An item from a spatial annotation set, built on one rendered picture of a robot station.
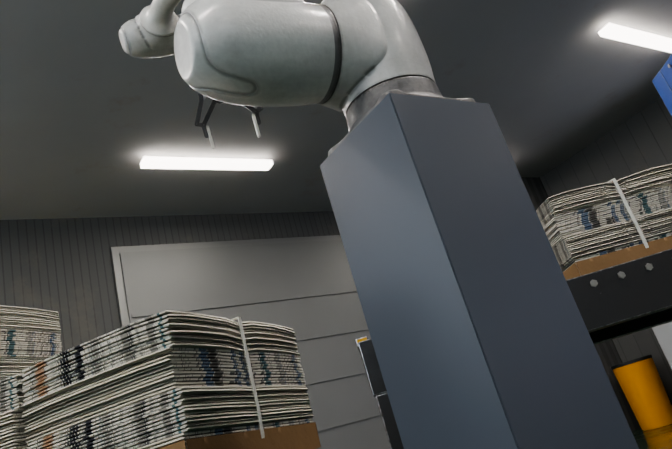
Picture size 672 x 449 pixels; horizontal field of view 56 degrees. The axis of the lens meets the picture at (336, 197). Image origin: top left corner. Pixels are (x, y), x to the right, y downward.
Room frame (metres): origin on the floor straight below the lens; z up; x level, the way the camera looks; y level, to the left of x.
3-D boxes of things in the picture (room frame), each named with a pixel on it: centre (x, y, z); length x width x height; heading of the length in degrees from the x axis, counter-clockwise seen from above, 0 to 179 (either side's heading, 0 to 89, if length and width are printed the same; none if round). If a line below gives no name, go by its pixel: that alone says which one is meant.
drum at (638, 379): (7.56, -2.64, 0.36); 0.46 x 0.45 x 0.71; 127
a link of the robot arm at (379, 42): (0.88, -0.12, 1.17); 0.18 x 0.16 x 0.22; 119
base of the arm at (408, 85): (0.90, -0.14, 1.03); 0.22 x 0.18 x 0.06; 127
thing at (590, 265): (1.69, -0.57, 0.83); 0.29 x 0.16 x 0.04; 6
